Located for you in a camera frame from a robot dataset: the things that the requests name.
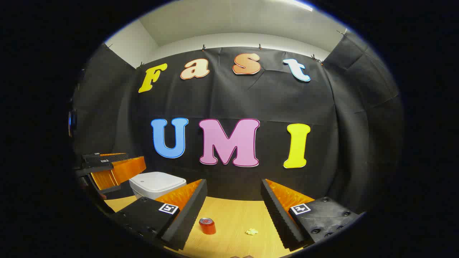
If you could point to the wooden desktop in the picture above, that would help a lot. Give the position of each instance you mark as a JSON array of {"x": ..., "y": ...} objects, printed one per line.
[{"x": 233, "y": 215}]

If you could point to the black backdrop cloth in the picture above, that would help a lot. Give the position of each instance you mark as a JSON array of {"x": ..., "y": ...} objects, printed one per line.
[{"x": 229, "y": 96}]

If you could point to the white desktop garbage bin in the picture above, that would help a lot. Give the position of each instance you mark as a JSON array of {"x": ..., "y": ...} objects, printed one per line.
[{"x": 154, "y": 182}]

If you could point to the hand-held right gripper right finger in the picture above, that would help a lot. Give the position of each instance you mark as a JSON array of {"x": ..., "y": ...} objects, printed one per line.
[{"x": 278, "y": 218}]

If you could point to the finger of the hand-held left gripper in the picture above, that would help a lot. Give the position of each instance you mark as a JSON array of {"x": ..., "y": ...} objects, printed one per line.
[
  {"x": 107, "y": 157},
  {"x": 96, "y": 165}
]

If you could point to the yellow paper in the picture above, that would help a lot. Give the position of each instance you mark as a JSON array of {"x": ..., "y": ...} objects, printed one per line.
[{"x": 251, "y": 232}]

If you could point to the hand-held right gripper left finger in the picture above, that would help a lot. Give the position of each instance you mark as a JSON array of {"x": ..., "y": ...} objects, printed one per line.
[{"x": 190, "y": 218}]

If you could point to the red pop can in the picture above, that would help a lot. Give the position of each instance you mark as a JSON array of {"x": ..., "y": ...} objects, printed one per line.
[{"x": 207, "y": 226}]

